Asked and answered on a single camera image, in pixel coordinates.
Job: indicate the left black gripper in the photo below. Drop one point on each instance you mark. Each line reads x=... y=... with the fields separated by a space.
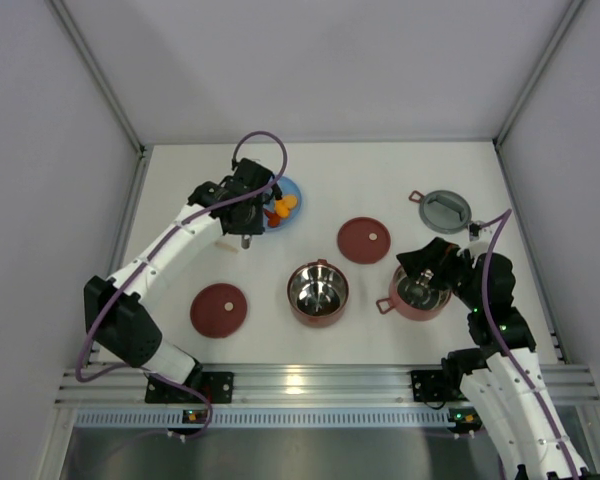
x=247 y=228

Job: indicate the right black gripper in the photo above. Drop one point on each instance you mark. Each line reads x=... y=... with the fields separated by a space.
x=431 y=257

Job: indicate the red sausage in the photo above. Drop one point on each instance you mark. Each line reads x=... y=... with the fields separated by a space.
x=273 y=219

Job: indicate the long metal tongs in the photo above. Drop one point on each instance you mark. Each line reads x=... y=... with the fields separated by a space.
x=246 y=241

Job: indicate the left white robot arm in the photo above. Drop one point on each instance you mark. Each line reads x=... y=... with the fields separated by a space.
x=118 y=310

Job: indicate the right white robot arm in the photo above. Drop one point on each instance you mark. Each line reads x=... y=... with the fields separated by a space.
x=501 y=375

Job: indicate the orange food slices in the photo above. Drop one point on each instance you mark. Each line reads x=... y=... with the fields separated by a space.
x=284 y=206

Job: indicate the blue plate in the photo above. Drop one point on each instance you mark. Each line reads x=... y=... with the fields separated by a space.
x=287 y=186

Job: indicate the red lid near plate centre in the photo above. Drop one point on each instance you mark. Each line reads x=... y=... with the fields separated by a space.
x=363 y=240

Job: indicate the red lid left front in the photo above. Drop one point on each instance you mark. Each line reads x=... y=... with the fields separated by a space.
x=218 y=310

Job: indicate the red steel bowl centre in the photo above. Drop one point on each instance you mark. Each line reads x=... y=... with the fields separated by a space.
x=317 y=282

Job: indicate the grey lid with handle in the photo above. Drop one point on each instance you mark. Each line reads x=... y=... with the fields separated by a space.
x=442 y=211

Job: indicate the red steel bowl with handle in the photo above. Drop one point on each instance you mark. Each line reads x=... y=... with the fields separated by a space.
x=414 y=299

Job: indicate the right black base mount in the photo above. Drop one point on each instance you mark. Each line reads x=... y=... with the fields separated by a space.
x=429 y=386

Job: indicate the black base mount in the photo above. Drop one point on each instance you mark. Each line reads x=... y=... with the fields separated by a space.
x=429 y=386
x=215 y=386

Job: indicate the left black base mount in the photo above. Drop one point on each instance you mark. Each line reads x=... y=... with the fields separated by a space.
x=215 y=386

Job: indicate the aluminium front rail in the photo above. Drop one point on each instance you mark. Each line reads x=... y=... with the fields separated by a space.
x=311 y=386

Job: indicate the perforated cable duct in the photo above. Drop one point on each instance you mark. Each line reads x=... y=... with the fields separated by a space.
x=223 y=418

